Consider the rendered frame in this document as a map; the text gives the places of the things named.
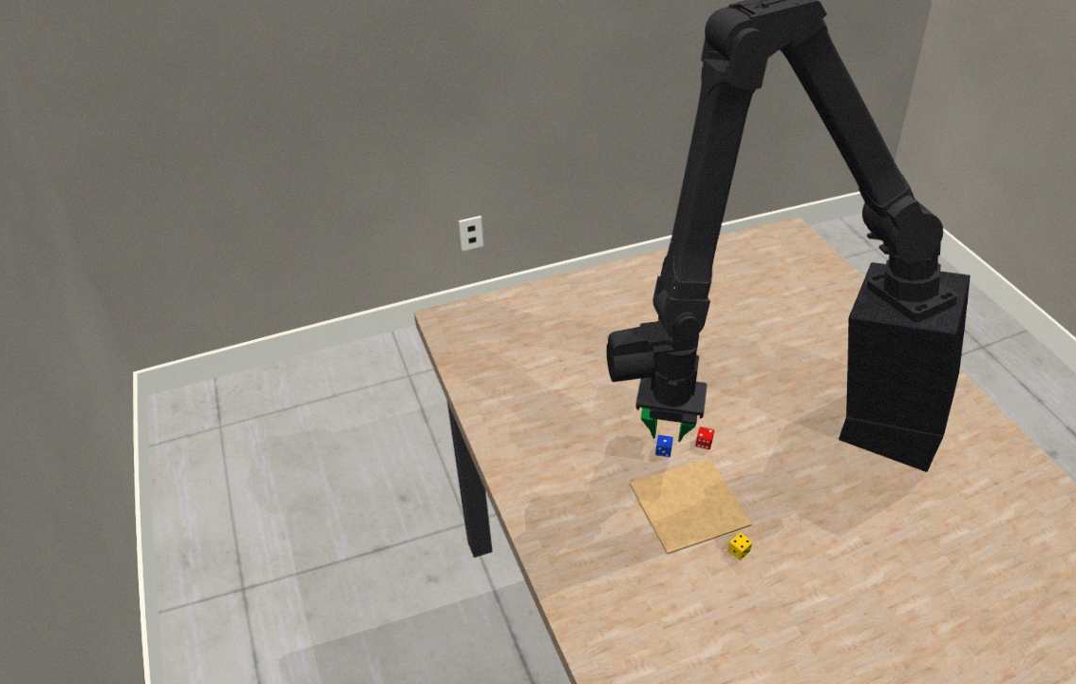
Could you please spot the red die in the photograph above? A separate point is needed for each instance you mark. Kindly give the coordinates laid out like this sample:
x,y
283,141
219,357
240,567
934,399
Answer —
x,y
704,437

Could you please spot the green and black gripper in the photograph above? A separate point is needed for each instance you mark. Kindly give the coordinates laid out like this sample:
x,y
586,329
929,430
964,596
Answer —
x,y
671,401

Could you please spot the blue die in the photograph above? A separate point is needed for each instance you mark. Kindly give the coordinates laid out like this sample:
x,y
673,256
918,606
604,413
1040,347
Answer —
x,y
664,445

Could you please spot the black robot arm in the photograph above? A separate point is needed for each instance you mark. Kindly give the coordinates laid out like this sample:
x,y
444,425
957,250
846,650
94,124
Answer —
x,y
905,226

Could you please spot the yellow die with black pips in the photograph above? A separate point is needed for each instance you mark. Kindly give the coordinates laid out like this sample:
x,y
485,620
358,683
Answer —
x,y
739,546

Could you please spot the tan flat mat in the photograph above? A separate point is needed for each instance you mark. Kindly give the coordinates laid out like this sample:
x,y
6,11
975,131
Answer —
x,y
689,505

